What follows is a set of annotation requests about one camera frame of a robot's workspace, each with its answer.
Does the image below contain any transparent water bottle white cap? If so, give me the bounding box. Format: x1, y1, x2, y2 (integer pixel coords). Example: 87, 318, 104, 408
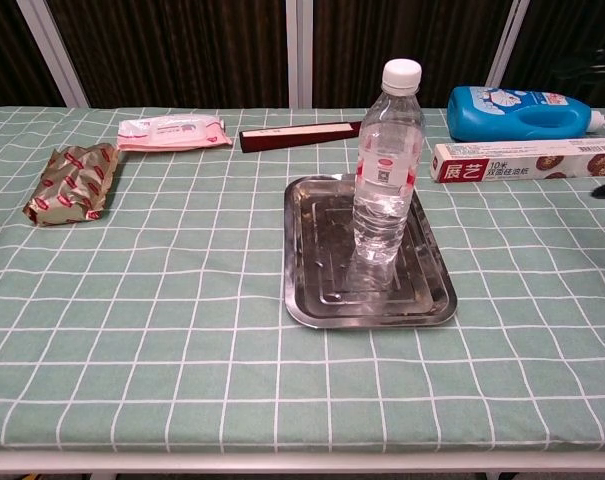
351, 58, 426, 264

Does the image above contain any gold red snack packet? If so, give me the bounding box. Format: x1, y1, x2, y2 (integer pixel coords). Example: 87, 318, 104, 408
22, 142, 120, 228

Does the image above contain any white partition frame post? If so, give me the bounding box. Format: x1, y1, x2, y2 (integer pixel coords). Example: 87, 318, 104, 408
287, 0, 314, 109
484, 0, 531, 89
15, 0, 91, 109

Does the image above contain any dark red flat box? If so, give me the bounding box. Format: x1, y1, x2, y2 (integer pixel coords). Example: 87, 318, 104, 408
238, 120, 364, 155

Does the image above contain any rectangular metal tray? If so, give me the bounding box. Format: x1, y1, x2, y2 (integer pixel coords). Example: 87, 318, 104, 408
281, 173, 458, 330

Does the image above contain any green checked tablecloth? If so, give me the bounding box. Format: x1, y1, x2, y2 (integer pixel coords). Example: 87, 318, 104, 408
0, 106, 605, 454

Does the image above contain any long baking paper box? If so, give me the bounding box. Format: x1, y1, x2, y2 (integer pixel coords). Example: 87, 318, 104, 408
430, 138, 605, 185

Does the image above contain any blue detergent pump bottle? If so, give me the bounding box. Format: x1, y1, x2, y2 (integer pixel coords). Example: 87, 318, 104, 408
446, 85, 605, 143

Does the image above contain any pink white wet wipes pack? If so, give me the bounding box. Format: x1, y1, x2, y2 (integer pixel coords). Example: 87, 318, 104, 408
117, 113, 233, 153

